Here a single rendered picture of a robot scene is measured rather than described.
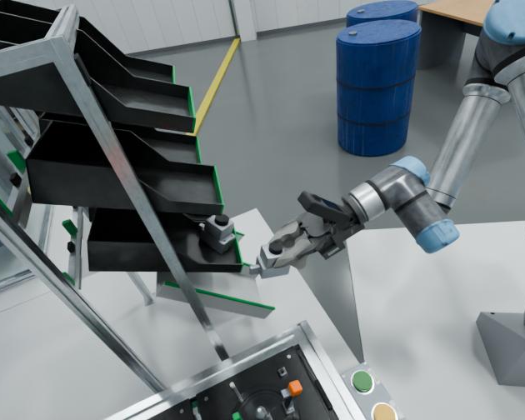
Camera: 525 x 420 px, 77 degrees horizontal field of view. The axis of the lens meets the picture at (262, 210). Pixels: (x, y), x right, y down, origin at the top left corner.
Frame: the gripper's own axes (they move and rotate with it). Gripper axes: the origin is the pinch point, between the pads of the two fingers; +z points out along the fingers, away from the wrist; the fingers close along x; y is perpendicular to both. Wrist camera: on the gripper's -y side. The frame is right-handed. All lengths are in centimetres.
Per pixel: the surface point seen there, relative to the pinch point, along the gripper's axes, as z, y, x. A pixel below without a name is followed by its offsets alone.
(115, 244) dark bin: 20.2, -22.7, 0.6
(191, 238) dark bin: 13.3, -8.2, 8.8
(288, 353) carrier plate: 10.0, 20.2, -10.6
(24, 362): 82, 9, 23
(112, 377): 57, 17, 8
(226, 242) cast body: 6.9, -6.1, 3.9
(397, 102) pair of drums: -128, 115, 164
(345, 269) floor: -19, 131, 71
